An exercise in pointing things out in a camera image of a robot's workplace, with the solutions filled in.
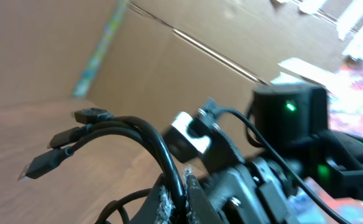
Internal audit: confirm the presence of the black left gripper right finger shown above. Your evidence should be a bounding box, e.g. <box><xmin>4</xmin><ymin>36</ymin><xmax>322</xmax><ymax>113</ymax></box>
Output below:
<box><xmin>184</xmin><ymin>167</ymin><xmax>222</xmax><ymax>224</ymax></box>

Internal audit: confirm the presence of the black cable silver plug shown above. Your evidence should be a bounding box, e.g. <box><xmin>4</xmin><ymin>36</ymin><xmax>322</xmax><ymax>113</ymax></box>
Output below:
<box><xmin>95</xmin><ymin>189</ymin><xmax>151</xmax><ymax>224</ymax></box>

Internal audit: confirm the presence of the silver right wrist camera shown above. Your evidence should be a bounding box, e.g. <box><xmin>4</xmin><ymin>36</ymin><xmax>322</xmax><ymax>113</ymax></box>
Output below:
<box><xmin>163</xmin><ymin>98</ymin><xmax>246</xmax><ymax>174</ymax></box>

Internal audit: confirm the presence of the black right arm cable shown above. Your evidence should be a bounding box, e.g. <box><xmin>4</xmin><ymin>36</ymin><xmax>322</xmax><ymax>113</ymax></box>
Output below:
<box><xmin>212</xmin><ymin>105</ymin><xmax>353</xmax><ymax>224</ymax></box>

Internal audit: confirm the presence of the black USB-A cable blue insert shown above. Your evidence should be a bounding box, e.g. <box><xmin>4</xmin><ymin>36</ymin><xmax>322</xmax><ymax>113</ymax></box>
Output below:
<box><xmin>47</xmin><ymin>121</ymin><xmax>149</xmax><ymax>149</ymax></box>

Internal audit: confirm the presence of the brown cardboard backdrop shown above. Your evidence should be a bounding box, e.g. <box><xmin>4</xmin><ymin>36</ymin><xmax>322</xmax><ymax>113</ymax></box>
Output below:
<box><xmin>0</xmin><ymin>0</ymin><xmax>363</xmax><ymax>150</ymax></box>

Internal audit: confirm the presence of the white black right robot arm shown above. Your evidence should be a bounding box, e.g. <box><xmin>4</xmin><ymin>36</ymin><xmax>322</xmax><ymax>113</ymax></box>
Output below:
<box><xmin>200</xmin><ymin>83</ymin><xmax>363</xmax><ymax>223</ymax></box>

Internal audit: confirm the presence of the black cable with angled plug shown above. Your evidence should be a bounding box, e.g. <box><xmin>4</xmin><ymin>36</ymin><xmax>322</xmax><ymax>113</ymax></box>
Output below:
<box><xmin>73</xmin><ymin>107</ymin><xmax>188</xmax><ymax>218</ymax></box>

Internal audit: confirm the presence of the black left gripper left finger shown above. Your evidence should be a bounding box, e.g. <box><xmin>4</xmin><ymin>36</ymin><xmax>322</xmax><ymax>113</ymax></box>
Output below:
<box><xmin>131</xmin><ymin>174</ymin><xmax>172</xmax><ymax>224</ymax></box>

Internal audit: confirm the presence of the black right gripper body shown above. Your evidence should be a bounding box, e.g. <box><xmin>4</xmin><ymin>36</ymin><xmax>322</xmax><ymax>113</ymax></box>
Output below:
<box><xmin>199</xmin><ymin>157</ymin><xmax>296</xmax><ymax>224</ymax></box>

